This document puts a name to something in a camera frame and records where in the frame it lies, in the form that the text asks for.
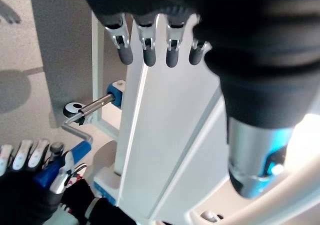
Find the white hospital bed footboard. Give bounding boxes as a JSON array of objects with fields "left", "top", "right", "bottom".
[{"left": 114, "top": 12, "right": 320, "bottom": 225}]

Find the white metal bed frame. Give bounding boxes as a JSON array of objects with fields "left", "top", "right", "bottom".
[{"left": 91, "top": 9, "right": 124, "bottom": 139}]

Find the chrome bed crank blue grip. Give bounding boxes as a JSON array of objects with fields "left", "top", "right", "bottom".
[{"left": 33, "top": 94, "right": 118, "bottom": 189}]

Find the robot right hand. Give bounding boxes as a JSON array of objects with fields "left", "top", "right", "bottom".
[{"left": 0, "top": 139, "right": 96, "bottom": 225}]

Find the blue crank shaft socket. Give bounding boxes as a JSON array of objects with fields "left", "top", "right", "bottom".
[{"left": 105, "top": 80, "right": 125, "bottom": 111}]

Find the round black chrome cap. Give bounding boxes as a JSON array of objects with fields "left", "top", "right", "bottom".
[{"left": 63, "top": 101, "right": 84, "bottom": 118}]

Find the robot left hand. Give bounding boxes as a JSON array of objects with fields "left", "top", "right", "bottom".
[{"left": 77, "top": 0, "right": 320, "bottom": 199}]

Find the white bed leg bracket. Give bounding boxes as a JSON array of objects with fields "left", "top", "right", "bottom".
[{"left": 92, "top": 166, "right": 121, "bottom": 207}]

